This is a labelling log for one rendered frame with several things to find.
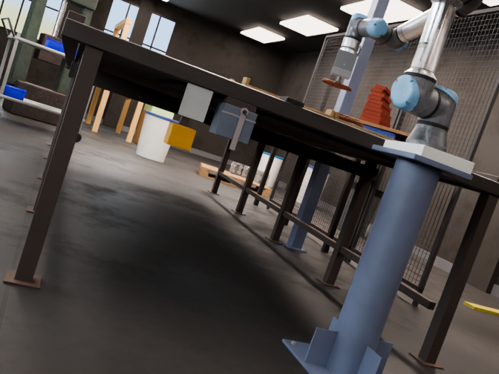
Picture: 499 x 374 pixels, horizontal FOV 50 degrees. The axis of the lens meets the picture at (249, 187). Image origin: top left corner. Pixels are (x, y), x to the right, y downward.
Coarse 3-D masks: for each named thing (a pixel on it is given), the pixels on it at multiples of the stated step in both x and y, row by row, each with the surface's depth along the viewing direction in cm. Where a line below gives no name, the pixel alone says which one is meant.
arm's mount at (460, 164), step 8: (384, 144) 204; (392, 144) 199; (400, 144) 195; (408, 144) 191; (416, 144) 187; (416, 152) 186; (424, 152) 183; (432, 152) 184; (440, 152) 185; (440, 160) 186; (448, 160) 187; (456, 160) 188; (464, 160) 189; (456, 168) 189; (464, 168) 190; (472, 168) 191
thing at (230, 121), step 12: (228, 96) 195; (216, 108) 203; (228, 108) 195; (240, 108) 196; (252, 108) 199; (216, 120) 198; (228, 120) 196; (240, 120) 196; (252, 120) 199; (216, 132) 195; (228, 132) 196; (240, 132) 197
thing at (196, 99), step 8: (192, 88) 192; (200, 88) 193; (184, 96) 191; (192, 96) 192; (200, 96) 193; (208, 96) 194; (184, 104) 192; (192, 104) 193; (200, 104) 194; (208, 104) 195; (184, 112) 193; (192, 112) 193; (200, 112) 194; (200, 120) 195
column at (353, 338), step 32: (416, 160) 186; (384, 192) 202; (416, 192) 192; (384, 224) 195; (416, 224) 194; (384, 256) 194; (352, 288) 201; (384, 288) 195; (352, 320) 198; (384, 320) 198; (320, 352) 201; (352, 352) 197; (384, 352) 211
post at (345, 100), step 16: (384, 0) 422; (368, 16) 427; (368, 48) 426; (352, 80) 427; (352, 96) 429; (320, 176) 434; (304, 192) 443; (320, 192) 437; (304, 208) 435; (288, 240) 445
